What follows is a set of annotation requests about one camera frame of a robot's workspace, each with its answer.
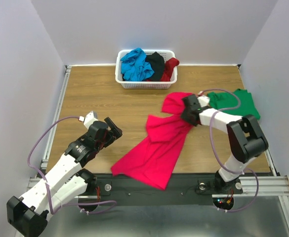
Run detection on aluminium frame rail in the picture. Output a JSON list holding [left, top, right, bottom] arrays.
[[257, 147, 289, 197], [40, 65, 72, 170]]

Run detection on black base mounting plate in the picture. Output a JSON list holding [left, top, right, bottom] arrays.
[[37, 172, 246, 207]]

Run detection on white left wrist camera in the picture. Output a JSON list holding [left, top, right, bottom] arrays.
[[79, 111, 98, 129]]

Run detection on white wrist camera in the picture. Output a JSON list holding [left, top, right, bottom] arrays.
[[197, 91, 210, 107], [79, 111, 98, 129]]

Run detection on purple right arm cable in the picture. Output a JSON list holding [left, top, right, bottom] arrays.
[[197, 88, 260, 213]]

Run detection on aluminium frame rail left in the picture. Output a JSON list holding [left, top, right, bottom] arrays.
[[40, 65, 72, 170]]

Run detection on blue t shirt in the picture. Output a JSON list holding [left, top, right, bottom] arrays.
[[120, 48, 154, 82]]

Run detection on dark red t shirt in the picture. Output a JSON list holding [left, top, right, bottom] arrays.
[[160, 57, 179, 82]]

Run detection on black t shirt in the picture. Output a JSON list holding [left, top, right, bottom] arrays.
[[145, 52, 165, 81]]

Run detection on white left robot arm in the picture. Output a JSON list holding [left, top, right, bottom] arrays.
[[6, 113, 123, 237]]

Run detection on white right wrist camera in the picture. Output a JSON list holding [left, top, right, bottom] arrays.
[[197, 91, 210, 107]]

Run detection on aluminium frame rail right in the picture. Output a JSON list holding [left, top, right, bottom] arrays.
[[257, 147, 289, 197]]

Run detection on white plastic basket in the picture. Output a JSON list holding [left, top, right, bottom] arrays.
[[115, 49, 178, 89]]

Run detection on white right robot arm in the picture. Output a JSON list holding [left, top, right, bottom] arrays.
[[181, 94, 269, 193]]

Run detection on pink red t shirt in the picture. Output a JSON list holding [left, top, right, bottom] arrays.
[[111, 92, 193, 190]]

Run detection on green folded t shirt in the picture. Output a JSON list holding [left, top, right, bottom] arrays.
[[207, 89, 261, 120]]

